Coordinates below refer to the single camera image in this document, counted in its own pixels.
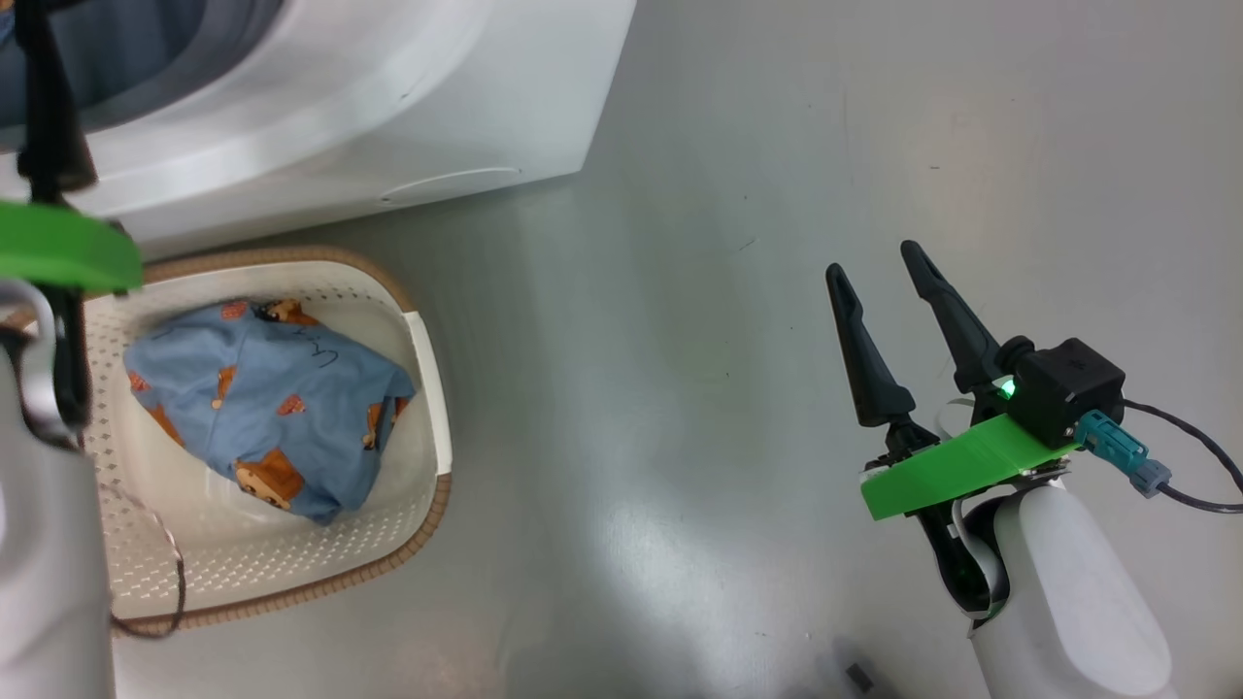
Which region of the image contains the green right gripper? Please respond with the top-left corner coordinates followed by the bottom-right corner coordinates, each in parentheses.
top-left (825, 240), bottom-right (1079, 520)

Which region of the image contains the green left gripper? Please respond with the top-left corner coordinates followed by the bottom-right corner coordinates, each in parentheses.
top-left (0, 0), bottom-right (145, 292)

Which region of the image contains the blue cartoon-print garment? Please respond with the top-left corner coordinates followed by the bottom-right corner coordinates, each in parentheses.
top-left (124, 299), bottom-right (417, 525)

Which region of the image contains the white front-load washing machine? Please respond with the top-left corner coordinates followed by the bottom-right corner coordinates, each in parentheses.
top-left (0, 0), bottom-right (637, 258)

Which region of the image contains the round white filter cover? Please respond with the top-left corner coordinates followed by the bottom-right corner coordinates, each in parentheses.
top-left (379, 167), bottom-right (522, 205)

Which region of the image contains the cream perforated laundry basket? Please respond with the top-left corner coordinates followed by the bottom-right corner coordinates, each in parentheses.
top-left (83, 246), bottom-right (454, 637)

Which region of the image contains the teal camera cable connector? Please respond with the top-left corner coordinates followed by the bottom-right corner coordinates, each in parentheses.
top-left (1073, 410), bottom-right (1173, 498)

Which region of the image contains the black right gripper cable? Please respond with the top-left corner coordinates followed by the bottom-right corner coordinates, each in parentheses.
top-left (1122, 398), bottom-right (1243, 514)

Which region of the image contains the thin left arm cable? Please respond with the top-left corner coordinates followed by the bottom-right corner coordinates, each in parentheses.
top-left (105, 476), bottom-right (187, 639)

